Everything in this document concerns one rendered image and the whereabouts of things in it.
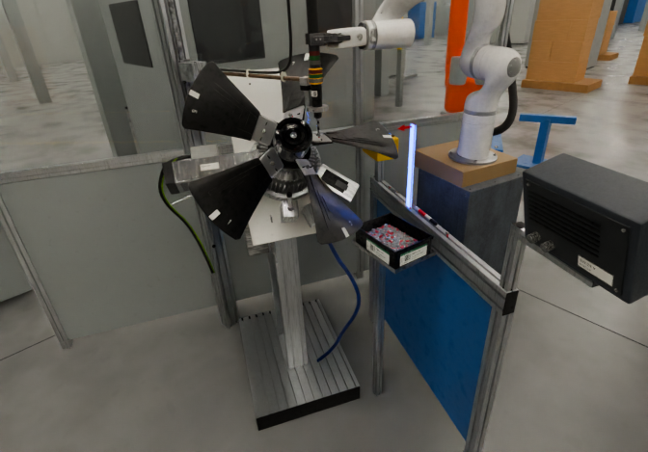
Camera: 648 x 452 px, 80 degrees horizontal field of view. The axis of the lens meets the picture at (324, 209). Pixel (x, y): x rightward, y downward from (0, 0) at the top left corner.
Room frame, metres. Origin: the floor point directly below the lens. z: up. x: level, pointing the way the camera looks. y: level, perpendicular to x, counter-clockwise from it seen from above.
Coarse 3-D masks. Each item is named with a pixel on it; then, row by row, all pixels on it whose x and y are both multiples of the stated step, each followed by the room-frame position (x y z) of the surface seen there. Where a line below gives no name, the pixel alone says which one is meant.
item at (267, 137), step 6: (258, 120) 1.23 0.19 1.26; (264, 120) 1.22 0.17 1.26; (270, 120) 1.22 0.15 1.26; (258, 126) 1.23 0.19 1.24; (264, 126) 1.23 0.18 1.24; (270, 126) 1.22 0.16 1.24; (258, 132) 1.23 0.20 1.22; (270, 132) 1.22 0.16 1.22; (252, 138) 1.24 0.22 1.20; (258, 138) 1.23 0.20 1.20; (264, 138) 1.23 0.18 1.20; (270, 138) 1.23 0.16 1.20; (264, 144) 1.23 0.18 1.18
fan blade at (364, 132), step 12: (372, 120) 1.40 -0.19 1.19; (336, 132) 1.29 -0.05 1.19; (348, 132) 1.30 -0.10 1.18; (360, 132) 1.30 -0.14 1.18; (372, 132) 1.31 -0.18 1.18; (384, 132) 1.32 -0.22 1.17; (348, 144) 1.20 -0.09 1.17; (360, 144) 1.21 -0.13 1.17; (372, 144) 1.23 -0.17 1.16; (384, 144) 1.25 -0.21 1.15; (396, 156) 1.20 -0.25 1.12
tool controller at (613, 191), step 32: (576, 160) 0.76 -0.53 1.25; (544, 192) 0.72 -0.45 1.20; (576, 192) 0.65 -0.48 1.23; (608, 192) 0.63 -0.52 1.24; (640, 192) 0.61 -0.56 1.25; (544, 224) 0.72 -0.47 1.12; (576, 224) 0.64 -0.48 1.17; (608, 224) 0.58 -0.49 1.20; (640, 224) 0.53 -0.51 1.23; (576, 256) 0.65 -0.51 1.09; (608, 256) 0.58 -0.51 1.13; (640, 256) 0.54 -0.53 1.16; (608, 288) 0.58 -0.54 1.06; (640, 288) 0.55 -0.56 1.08
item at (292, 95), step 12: (300, 60) 1.44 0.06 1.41; (324, 60) 1.40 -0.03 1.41; (336, 60) 1.39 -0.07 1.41; (288, 72) 1.43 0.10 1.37; (300, 72) 1.40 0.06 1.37; (324, 72) 1.35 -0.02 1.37; (288, 84) 1.39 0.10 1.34; (288, 96) 1.35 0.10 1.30; (300, 96) 1.31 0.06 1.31; (288, 108) 1.31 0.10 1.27
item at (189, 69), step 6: (180, 60) 1.65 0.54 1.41; (186, 60) 1.67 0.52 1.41; (180, 66) 1.62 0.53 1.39; (186, 66) 1.60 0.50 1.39; (192, 66) 1.58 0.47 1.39; (198, 66) 1.60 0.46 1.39; (180, 72) 1.63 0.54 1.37; (186, 72) 1.60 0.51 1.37; (192, 72) 1.58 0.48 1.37; (198, 72) 1.59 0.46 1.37; (186, 78) 1.61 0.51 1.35; (192, 78) 1.58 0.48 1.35
